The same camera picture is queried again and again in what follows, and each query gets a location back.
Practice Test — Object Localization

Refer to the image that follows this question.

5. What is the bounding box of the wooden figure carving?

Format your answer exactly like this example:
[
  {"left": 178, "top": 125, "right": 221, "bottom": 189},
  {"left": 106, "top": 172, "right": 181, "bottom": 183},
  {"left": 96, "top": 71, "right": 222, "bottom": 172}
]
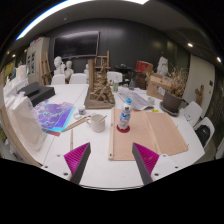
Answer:
[{"left": 194, "top": 84, "right": 205, "bottom": 107}]

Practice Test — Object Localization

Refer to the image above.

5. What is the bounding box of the black backpack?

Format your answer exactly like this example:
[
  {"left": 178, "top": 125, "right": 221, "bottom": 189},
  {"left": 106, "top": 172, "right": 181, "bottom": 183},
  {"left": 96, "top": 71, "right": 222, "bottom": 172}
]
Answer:
[{"left": 194, "top": 124, "right": 212, "bottom": 148}]

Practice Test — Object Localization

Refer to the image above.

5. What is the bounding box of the small lidded jar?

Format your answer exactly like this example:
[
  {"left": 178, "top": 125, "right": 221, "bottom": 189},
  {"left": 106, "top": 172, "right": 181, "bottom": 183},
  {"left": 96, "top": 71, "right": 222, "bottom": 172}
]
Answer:
[{"left": 77, "top": 104, "right": 87, "bottom": 116}]

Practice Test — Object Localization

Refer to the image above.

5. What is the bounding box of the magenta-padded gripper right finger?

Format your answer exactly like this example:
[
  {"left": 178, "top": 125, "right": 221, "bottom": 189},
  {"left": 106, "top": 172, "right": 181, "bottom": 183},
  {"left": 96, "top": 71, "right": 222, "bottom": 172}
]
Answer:
[{"left": 131, "top": 142, "right": 184, "bottom": 186}]

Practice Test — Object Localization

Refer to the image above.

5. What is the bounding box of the red box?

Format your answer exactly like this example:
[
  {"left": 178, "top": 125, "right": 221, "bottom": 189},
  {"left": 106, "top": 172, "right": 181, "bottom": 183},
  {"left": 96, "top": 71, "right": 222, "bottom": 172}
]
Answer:
[{"left": 135, "top": 60, "right": 154, "bottom": 74}]

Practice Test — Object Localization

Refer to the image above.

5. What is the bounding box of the dark round plant saucer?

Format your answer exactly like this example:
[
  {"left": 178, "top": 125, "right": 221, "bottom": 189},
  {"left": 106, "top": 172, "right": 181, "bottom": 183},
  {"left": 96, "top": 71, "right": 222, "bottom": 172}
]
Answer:
[{"left": 159, "top": 101, "right": 181, "bottom": 117}]

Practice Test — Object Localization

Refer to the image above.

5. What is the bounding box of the grey spray bottle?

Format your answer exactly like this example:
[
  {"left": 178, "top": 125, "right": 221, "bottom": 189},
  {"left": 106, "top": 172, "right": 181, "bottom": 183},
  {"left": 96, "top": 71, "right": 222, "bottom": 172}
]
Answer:
[{"left": 128, "top": 78, "right": 136, "bottom": 91}]

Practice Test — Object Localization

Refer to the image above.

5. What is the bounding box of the white plaster bust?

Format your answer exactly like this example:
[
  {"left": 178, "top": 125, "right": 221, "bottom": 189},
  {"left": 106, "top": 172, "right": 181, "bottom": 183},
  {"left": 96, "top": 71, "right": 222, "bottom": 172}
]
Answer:
[
  {"left": 53, "top": 55, "right": 64, "bottom": 76},
  {"left": 63, "top": 60, "right": 75, "bottom": 79}
]

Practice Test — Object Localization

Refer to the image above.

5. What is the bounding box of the plastic-wrapped white canvas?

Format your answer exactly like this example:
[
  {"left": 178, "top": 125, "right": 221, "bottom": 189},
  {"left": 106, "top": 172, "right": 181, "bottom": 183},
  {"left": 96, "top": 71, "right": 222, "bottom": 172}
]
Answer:
[{"left": 4, "top": 93, "right": 48, "bottom": 153}]

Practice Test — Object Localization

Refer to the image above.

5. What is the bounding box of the white blue-capped drink bottle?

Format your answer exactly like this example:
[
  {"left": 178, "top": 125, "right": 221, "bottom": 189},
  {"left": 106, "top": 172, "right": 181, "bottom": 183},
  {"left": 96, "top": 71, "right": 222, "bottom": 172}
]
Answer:
[{"left": 117, "top": 97, "right": 133, "bottom": 131}]

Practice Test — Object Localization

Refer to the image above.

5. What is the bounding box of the wooden easel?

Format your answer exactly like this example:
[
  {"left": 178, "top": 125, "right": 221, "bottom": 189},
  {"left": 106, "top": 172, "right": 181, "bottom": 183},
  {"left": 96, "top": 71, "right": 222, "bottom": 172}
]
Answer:
[
  {"left": 39, "top": 51, "right": 53, "bottom": 86},
  {"left": 94, "top": 50, "right": 111, "bottom": 73}
]

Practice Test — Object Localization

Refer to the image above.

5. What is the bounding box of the black wall screen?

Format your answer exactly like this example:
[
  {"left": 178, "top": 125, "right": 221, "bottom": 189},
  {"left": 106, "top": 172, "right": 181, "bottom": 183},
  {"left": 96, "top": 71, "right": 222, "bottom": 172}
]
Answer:
[{"left": 53, "top": 30, "right": 100, "bottom": 60}]

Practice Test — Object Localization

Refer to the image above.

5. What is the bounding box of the brown cardboard box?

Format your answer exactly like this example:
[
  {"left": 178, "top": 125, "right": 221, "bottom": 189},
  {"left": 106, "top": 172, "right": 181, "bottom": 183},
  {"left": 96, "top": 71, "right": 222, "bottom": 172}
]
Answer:
[{"left": 145, "top": 73, "right": 173, "bottom": 100}]

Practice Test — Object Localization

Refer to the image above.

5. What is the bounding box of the white tall cabinet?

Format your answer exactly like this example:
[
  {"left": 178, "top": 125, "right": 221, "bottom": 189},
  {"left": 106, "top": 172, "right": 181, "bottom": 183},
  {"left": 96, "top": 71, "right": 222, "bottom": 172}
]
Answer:
[{"left": 25, "top": 36, "right": 51, "bottom": 84}]

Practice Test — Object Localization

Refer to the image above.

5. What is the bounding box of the white plaster statue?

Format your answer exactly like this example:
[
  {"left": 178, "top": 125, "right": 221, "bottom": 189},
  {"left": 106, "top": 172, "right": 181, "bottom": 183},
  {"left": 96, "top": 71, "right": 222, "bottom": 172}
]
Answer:
[{"left": 156, "top": 55, "right": 169, "bottom": 77}]

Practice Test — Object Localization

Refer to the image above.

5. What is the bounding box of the stack of black boxes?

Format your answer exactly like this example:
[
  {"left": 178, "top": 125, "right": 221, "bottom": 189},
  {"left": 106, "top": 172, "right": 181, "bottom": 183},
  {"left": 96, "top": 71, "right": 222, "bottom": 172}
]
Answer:
[{"left": 17, "top": 81, "right": 57, "bottom": 107}]

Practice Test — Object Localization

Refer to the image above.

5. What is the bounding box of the dried plant in dark pot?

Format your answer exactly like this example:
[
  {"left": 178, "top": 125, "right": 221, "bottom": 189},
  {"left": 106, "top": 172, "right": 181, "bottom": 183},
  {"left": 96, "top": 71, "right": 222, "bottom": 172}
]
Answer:
[{"left": 161, "top": 66, "right": 189, "bottom": 114}]

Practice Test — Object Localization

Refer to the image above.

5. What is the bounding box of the open grey newspaper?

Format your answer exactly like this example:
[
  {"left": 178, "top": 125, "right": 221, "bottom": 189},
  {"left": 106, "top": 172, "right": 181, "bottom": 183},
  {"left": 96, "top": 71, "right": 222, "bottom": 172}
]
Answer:
[{"left": 117, "top": 89, "right": 155, "bottom": 112}]

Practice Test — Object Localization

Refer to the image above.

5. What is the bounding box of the white ceramic mug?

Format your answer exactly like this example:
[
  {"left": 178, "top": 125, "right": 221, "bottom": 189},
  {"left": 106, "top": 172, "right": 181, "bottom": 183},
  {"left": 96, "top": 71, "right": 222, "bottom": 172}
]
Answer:
[{"left": 85, "top": 113, "right": 107, "bottom": 134}]

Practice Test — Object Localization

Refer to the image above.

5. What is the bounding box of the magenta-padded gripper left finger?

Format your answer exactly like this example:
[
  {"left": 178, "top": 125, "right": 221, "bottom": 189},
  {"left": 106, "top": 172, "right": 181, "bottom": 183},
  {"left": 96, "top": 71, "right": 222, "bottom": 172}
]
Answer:
[{"left": 41, "top": 142, "right": 92, "bottom": 186}]

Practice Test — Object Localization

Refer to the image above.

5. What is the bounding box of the flat round red coaster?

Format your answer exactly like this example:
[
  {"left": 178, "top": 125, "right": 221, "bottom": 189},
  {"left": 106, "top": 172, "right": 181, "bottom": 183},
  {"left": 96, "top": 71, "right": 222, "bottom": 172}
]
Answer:
[{"left": 115, "top": 123, "right": 131, "bottom": 134}]

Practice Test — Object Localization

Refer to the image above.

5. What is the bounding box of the long bright ceiling light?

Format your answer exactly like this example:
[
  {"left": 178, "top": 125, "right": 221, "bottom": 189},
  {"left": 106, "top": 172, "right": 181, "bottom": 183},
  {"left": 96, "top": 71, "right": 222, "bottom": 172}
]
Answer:
[{"left": 15, "top": 0, "right": 149, "bottom": 41}]

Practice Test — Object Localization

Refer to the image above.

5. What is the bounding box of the white plastic chair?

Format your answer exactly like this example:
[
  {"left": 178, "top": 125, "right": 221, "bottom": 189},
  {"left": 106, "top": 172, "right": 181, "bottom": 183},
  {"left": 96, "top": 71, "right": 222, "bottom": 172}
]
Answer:
[
  {"left": 68, "top": 72, "right": 88, "bottom": 85},
  {"left": 193, "top": 116, "right": 216, "bottom": 149},
  {"left": 106, "top": 71, "right": 124, "bottom": 84},
  {"left": 181, "top": 100, "right": 203, "bottom": 127},
  {"left": 50, "top": 73, "right": 66, "bottom": 86}
]

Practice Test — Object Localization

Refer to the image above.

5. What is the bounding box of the colourful purple blue book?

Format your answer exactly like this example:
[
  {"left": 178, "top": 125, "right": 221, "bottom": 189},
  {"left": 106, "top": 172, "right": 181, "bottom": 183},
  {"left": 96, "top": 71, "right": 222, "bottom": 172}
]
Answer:
[{"left": 34, "top": 101, "right": 76, "bottom": 137}]

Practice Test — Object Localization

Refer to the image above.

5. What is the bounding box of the golden rock sculpture on board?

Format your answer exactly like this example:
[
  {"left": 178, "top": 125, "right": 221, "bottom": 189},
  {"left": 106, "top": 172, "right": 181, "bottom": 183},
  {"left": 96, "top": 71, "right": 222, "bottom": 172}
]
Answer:
[{"left": 83, "top": 59, "right": 116, "bottom": 110}]

